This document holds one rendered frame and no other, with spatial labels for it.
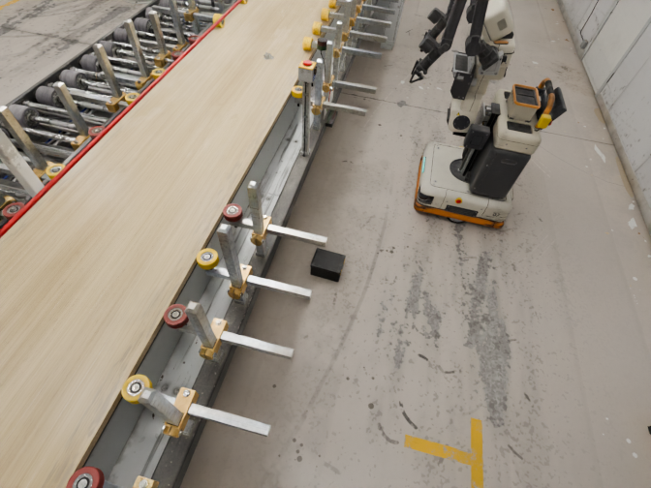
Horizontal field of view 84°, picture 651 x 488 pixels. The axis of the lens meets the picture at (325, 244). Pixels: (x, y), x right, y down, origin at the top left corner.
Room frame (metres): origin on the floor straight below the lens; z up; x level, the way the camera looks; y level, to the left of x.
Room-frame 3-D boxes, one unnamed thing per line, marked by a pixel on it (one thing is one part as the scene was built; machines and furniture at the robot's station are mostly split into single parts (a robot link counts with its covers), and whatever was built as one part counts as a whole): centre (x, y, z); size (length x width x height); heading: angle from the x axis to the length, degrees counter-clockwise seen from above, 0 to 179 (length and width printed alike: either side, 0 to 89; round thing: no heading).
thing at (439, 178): (2.20, -1.02, 0.16); 0.67 x 0.64 x 0.25; 81
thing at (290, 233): (0.98, 0.21, 0.83); 0.43 x 0.03 x 0.04; 81
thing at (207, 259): (0.76, 0.45, 0.85); 0.08 x 0.08 x 0.11
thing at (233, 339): (0.49, 0.29, 0.81); 0.43 x 0.03 x 0.04; 81
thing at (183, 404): (0.23, 0.40, 0.81); 0.14 x 0.06 x 0.05; 171
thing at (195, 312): (0.46, 0.36, 0.87); 0.04 x 0.04 x 0.48; 81
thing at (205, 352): (0.48, 0.36, 0.81); 0.14 x 0.06 x 0.05; 171
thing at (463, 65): (2.24, -0.73, 0.99); 0.28 x 0.16 x 0.22; 171
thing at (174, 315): (0.52, 0.48, 0.85); 0.08 x 0.08 x 0.11
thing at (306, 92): (1.68, 0.17, 0.93); 0.05 x 0.05 x 0.45; 81
